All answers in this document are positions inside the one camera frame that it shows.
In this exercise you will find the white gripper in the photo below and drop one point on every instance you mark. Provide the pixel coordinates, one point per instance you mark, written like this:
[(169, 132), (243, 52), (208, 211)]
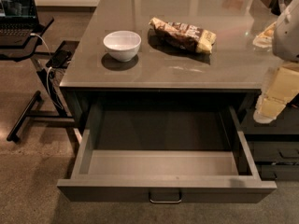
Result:
[(287, 36)]

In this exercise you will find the grey top drawer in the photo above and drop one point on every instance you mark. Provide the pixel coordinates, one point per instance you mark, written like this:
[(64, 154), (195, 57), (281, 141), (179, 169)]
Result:
[(162, 184)]

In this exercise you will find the grey drawer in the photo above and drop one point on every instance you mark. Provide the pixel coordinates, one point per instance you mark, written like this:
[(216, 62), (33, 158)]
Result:
[(279, 172), (162, 184), (274, 151)]

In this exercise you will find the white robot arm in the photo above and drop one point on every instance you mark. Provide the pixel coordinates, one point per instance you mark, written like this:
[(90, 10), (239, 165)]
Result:
[(283, 37)]

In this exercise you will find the grey right middle drawer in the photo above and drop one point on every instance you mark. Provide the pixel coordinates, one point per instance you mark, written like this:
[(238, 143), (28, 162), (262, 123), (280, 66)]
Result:
[(274, 151)]

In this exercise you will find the grey right bottom drawer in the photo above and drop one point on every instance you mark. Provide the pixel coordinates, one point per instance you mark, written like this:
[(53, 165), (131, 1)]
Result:
[(279, 172)]

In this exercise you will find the brown chip bag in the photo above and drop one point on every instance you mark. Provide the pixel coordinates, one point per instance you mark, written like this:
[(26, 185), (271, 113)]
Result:
[(184, 36)]

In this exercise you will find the grey counter cabinet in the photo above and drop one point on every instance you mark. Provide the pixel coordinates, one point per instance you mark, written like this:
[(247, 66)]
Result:
[(176, 90)]

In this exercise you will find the white ceramic bowl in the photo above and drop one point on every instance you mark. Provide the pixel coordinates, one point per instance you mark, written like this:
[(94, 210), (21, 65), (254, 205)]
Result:
[(122, 45)]

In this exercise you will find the black smartphone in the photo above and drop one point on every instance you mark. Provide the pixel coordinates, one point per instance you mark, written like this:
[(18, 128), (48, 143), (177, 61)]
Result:
[(59, 58)]

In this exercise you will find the black laptop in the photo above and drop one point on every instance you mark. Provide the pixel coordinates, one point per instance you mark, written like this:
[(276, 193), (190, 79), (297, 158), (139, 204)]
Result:
[(18, 19)]

